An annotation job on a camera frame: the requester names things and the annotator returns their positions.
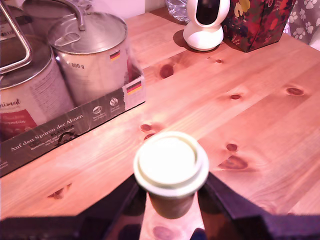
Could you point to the silver food can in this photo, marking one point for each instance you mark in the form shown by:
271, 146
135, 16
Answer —
50, 12
7, 31

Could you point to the large clear water bottle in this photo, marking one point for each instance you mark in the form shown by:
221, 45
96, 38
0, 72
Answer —
177, 10

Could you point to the coffee capsule with cream lid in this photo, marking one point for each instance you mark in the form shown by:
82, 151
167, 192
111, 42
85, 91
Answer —
171, 162

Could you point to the small white round camera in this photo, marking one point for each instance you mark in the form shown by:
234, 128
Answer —
203, 35

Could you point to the floral dark red tissue box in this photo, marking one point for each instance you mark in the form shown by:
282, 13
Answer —
257, 25

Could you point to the dark printed cardboard can tray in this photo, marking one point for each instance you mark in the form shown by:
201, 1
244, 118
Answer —
75, 125

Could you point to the paw print cloth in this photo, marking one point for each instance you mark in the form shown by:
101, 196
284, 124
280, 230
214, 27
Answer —
305, 22

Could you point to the silver can with red label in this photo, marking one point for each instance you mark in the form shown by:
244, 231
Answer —
32, 95

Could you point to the silver can with flag mark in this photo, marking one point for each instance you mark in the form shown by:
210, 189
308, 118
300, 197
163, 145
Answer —
95, 65

